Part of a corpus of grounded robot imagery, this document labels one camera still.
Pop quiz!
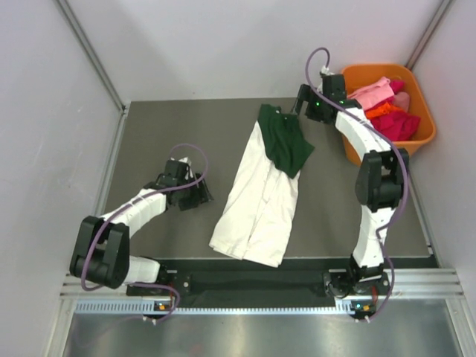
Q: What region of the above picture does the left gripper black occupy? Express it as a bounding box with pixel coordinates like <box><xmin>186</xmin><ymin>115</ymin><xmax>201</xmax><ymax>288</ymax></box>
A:
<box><xmin>177</xmin><ymin>173</ymin><xmax>213</xmax><ymax>211</ymax></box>

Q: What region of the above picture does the white and green t shirt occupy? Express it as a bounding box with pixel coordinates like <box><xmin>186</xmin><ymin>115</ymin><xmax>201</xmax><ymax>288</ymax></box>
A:
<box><xmin>209</xmin><ymin>104</ymin><xmax>315</xmax><ymax>268</ymax></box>

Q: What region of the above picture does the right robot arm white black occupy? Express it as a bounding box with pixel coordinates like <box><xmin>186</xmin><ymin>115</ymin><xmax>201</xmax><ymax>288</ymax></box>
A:
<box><xmin>292</xmin><ymin>74</ymin><xmax>409</xmax><ymax>298</ymax></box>

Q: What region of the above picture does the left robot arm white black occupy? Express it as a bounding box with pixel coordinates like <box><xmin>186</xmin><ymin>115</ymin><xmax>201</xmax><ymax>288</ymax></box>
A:
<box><xmin>69</xmin><ymin>157</ymin><xmax>213</xmax><ymax>295</ymax></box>

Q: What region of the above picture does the orange plastic laundry basket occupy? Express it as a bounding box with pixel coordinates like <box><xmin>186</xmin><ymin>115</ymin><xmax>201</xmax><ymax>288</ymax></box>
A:
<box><xmin>341</xmin><ymin>64</ymin><xmax>436</xmax><ymax>154</ymax></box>

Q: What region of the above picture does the pink t shirt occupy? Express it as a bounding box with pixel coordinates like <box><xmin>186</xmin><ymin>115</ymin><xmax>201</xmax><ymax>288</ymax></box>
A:
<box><xmin>348</xmin><ymin>77</ymin><xmax>394</xmax><ymax>111</ymax></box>

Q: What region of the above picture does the orange t shirt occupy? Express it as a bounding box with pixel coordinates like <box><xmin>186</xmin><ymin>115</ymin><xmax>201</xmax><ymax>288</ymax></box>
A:
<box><xmin>365</xmin><ymin>102</ymin><xmax>403</xmax><ymax>120</ymax></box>

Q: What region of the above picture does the red t shirt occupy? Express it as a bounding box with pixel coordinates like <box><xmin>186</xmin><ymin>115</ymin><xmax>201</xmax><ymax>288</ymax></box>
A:
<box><xmin>370</xmin><ymin>80</ymin><xmax>420</xmax><ymax>141</ymax></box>

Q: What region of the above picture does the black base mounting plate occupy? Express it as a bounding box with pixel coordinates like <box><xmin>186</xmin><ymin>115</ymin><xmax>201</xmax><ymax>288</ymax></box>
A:
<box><xmin>126</xmin><ymin>257</ymin><xmax>361</xmax><ymax>308</ymax></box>

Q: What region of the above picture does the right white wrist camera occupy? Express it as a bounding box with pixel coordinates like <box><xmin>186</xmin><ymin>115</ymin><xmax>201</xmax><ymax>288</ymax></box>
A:
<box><xmin>319</xmin><ymin>65</ymin><xmax>335</xmax><ymax>77</ymax></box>

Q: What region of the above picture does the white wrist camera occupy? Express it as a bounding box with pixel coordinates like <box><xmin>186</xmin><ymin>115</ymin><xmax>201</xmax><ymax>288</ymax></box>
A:
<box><xmin>178</xmin><ymin>157</ymin><xmax>192</xmax><ymax>167</ymax></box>
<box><xmin>319</xmin><ymin>65</ymin><xmax>335</xmax><ymax>77</ymax></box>

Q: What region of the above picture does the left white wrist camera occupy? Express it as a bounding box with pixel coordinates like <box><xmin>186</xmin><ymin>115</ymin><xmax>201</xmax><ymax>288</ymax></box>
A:
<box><xmin>178</xmin><ymin>157</ymin><xmax>192</xmax><ymax>167</ymax></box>

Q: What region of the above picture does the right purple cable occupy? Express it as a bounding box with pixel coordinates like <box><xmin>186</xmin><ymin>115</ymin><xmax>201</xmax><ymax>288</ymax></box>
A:
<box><xmin>305</xmin><ymin>47</ymin><xmax>411</xmax><ymax>323</ymax></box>

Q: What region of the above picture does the grey slotted cable duct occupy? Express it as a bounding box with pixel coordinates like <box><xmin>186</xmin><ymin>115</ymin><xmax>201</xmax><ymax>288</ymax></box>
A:
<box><xmin>74</xmin><ymin>300</ymin><xmax>373</xmax><ymax>315</ymax></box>

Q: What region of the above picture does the aluminium frame rail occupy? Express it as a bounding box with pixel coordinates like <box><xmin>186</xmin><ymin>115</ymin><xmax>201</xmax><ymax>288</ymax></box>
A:
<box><xmin>59</xmin><ymin>268</ymin><xmax>464</xmax><ymax>300</ymax></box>

